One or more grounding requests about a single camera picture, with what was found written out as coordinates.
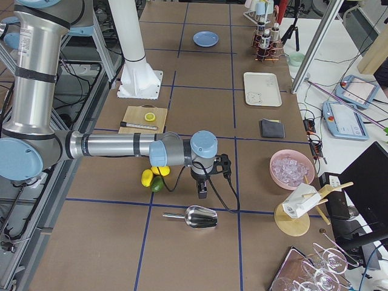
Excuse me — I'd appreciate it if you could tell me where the white cup rack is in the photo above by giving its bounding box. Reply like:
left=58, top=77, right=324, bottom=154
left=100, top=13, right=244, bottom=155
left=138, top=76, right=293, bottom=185
left=243, top=0, right=279, bottom=24

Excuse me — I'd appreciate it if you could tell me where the blue teach pendant far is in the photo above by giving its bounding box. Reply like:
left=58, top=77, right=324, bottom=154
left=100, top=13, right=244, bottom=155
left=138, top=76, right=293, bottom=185
left=335, top=75, right=378, bottom=109

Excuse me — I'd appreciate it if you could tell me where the blue teach pendant near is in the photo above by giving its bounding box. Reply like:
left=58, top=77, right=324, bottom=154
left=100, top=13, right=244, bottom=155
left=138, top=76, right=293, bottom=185
left=322, top=101, right=369, bottom=141

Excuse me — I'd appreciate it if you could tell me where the dark drink bottle right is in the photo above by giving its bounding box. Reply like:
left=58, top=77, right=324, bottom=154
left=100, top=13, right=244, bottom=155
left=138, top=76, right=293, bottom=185
left=270, top=22, right=279, bottom=42

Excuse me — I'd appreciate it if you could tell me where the copper wire bottle rack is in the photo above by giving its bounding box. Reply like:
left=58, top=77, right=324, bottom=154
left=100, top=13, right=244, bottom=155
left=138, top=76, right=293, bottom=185
left=252, top=31, right=283, bottom=61

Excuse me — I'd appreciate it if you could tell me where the pink bowl of ice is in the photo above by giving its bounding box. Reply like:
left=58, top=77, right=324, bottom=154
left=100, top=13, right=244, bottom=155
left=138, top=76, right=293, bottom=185
left=269, top=149, right=315, bottom=190

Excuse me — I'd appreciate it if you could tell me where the steel ice scoop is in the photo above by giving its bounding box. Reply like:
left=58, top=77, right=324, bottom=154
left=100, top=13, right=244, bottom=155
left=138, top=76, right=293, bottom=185
left=162, top=206, right=218, bottom=229

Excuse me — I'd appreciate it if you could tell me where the clear wine glass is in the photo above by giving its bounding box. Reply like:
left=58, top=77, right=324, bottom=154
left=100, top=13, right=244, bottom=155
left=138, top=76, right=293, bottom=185
left=310, top=242, right=360, bottom=275

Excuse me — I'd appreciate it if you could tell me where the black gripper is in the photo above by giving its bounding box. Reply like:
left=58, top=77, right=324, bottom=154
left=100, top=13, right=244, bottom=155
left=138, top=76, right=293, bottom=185
left=190, top=165, right=210, bottom=199

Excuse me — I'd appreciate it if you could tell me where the mint green bowl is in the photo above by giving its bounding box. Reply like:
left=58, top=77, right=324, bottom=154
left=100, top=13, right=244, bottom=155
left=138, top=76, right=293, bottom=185
left=287, top=52, right=305, bottom=67

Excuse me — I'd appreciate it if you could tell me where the dark drink bottle middle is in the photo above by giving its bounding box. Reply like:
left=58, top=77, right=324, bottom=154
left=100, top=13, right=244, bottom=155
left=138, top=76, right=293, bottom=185
left=260, top=29, right=270, bottom=50

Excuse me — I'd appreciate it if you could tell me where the yellow lemon upper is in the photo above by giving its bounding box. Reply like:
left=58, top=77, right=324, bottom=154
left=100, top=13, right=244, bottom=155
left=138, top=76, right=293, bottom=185
left=151, top=166, right=170, bottom=176

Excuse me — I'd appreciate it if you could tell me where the lemon half slice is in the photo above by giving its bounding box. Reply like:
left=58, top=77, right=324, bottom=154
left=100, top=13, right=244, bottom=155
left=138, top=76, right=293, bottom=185
left=144, top=112, right=156, bottom=122

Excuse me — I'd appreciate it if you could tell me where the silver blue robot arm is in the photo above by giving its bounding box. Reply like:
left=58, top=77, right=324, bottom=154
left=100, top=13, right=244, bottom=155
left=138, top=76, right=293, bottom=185
left=1, top=1, right=218, bottom=198

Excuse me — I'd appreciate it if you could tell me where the cream bear tray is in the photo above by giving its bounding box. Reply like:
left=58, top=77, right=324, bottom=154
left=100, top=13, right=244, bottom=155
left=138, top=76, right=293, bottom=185
left=243, top=72, right=282, bottom=107

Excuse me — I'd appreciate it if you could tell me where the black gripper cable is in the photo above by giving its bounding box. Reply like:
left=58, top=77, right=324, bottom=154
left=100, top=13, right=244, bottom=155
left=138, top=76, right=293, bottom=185
left=157, top=160, right=241, bottom=213

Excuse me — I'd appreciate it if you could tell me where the dark drink bottle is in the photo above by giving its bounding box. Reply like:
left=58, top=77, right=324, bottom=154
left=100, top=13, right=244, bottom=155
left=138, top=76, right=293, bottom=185
left=255, top=22, right=266, bottom=49
left=260, top=29, right=270, bottom=50
left=270, top=22, right=279, bottom=42

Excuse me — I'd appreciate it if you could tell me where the yellow lemon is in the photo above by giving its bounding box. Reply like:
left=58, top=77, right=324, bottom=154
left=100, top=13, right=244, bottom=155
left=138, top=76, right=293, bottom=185
left=151, top=166, right=170, bottom=176
left=141, top=169, right=153, bottom=187

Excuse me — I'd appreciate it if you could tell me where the white paper carton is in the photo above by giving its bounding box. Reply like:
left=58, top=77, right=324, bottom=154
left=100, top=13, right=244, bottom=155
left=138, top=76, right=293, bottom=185
left=282, top=183, right=321, bottom=219

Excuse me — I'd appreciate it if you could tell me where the black monitor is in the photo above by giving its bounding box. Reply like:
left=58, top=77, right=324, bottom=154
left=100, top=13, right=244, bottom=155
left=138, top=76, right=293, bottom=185
left=338, top=141, right=387, bottom=250

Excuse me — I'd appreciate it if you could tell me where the dark drink bottle left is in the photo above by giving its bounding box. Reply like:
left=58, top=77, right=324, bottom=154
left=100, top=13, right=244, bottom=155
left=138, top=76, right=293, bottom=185
left=255, top=22, right=266, bottom=49

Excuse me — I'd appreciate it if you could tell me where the black camera tripod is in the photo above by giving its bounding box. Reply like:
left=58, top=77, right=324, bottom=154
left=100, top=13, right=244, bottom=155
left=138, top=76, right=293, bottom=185
left=281, top=0, right=301, bottom=52

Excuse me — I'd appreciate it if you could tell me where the wooden cutting board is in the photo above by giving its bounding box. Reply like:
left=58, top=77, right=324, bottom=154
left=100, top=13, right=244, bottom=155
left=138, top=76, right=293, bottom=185
left=119, top=105, right=167, bottom=134

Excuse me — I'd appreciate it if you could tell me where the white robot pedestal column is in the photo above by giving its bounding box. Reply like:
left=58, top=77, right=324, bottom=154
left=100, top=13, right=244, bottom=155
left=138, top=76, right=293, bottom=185
left=109, top=0, right=163, bottom=100

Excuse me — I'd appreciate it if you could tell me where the green lime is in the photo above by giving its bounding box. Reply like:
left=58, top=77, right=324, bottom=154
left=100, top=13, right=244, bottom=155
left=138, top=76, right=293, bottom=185
left=150, top=176, right=164, bottom=193

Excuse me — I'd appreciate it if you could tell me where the wooden cup stand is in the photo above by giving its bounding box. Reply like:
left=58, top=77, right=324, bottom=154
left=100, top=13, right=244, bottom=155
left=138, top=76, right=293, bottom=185
left=274, top=182, right=353, bottom=236

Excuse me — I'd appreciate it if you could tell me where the aluminium frame post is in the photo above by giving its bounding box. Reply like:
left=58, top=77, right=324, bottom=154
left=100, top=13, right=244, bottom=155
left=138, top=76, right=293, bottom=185
left=290, top=0, right=344, bottom=94

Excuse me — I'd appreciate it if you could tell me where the blue round plate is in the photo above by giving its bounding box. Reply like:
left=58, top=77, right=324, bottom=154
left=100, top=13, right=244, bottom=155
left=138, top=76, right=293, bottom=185
left=193, top=31, right=219, bottom=47

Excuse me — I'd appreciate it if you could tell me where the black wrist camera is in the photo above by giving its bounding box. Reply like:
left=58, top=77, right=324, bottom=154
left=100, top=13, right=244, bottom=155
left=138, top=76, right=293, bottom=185
left=210, top=153, right=232, bottom=178

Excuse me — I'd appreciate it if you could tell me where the yellow lemon lower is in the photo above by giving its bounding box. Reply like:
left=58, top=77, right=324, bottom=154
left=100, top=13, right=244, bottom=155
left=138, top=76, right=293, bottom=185
left=141, top=169, right=153, bottom=187

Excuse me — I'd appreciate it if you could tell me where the blue teach pendant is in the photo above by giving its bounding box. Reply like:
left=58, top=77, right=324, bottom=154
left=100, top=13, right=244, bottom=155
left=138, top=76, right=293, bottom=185
left=322, top=101, right=369, bottom=141
left=335, top=75, right=378, bottom=109

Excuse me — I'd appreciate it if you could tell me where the steel cylinder muddler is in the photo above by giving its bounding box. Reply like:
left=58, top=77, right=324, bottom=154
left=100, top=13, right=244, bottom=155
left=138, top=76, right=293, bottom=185
left=120, top=121, right=158, bottom=130

